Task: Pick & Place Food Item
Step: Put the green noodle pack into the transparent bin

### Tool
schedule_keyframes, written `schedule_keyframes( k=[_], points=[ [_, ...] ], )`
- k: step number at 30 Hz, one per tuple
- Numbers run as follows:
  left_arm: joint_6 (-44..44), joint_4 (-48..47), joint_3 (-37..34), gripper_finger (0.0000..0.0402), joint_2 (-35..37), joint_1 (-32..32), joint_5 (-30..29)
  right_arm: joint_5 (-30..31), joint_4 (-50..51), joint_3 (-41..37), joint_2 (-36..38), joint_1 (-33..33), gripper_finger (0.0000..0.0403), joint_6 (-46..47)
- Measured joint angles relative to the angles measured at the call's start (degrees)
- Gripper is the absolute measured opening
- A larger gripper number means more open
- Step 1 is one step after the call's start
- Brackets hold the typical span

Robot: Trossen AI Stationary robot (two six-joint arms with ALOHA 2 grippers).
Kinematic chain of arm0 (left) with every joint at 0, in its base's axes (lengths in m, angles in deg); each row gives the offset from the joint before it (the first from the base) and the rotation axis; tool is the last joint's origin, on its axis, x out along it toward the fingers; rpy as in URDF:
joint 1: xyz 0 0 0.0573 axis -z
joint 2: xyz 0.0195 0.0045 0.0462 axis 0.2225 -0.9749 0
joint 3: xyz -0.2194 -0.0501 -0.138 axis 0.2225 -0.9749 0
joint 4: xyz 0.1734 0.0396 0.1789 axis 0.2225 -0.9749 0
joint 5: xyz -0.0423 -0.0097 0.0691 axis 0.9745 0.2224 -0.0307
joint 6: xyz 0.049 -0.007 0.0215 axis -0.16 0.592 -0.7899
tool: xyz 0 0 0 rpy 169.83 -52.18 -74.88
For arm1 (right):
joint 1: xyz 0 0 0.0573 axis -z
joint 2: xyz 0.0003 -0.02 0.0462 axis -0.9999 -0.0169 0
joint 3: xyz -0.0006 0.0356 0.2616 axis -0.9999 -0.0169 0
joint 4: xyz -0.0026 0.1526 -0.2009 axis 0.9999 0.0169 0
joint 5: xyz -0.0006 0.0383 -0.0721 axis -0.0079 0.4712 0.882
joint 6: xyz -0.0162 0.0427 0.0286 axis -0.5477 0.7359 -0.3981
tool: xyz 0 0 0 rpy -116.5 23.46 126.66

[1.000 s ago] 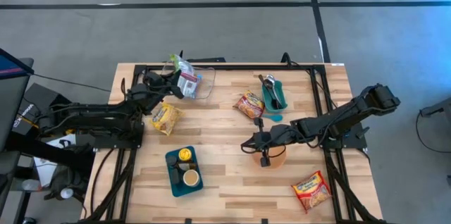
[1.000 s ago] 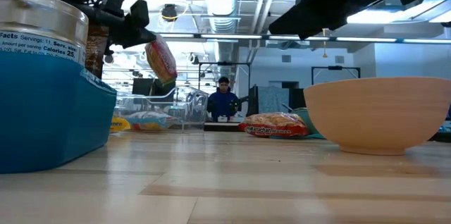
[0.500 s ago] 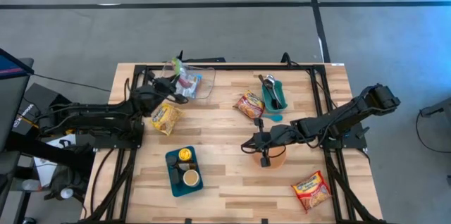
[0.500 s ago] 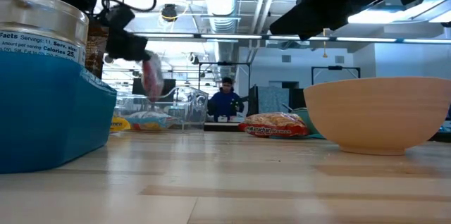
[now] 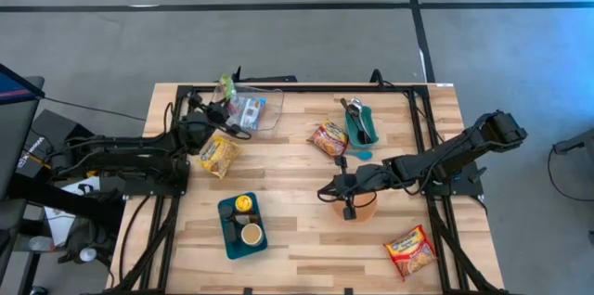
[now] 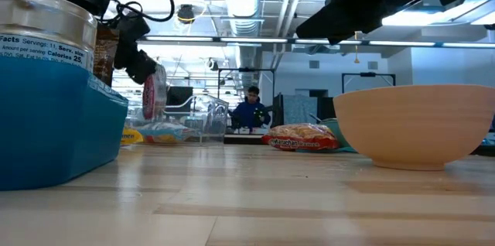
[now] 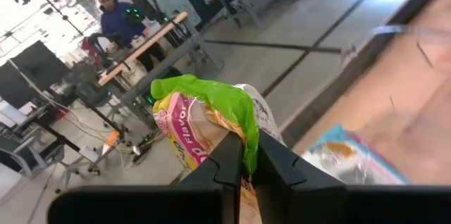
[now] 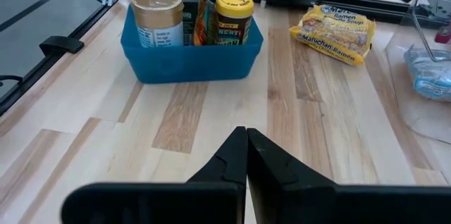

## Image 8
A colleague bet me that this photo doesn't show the blue white ramen packet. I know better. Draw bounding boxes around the blue white ramen packet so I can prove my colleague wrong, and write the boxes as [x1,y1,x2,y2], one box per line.
[403,46,451,102]

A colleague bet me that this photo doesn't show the jar with yellow lid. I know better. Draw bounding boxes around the jar with yellow lid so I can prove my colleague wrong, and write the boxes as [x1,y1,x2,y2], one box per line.
[214,0,255,46]

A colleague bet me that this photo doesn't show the small black box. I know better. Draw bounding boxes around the small black box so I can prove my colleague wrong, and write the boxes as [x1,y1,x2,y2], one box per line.
[181,0,202,46]

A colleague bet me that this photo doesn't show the clear plastic container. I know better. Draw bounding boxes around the clear plastic container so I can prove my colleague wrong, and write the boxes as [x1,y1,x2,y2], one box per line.
[385,0,451,146]

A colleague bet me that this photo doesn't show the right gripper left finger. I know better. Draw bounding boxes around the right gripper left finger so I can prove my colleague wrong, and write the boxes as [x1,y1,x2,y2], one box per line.
[60,126,249,224]

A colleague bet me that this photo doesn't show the beige cup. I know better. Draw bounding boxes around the beige cup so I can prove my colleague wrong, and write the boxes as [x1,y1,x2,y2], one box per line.
[130,0,185,49]

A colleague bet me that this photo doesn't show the teal rectangular tray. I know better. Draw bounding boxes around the teal rectangular tray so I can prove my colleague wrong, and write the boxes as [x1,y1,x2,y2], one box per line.
[120,4,264,85]

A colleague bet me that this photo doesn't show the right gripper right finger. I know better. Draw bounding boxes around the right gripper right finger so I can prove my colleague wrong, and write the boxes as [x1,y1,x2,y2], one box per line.
[246,127,451,224]

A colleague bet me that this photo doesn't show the yellow snack packet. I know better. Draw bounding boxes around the yellow snack packet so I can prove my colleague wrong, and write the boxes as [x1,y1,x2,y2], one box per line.
[288,4,377,67]

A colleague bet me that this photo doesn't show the brown spice mix packet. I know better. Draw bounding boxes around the brown spice mix packet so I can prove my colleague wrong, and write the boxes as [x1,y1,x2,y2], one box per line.
[192,0,218,46]

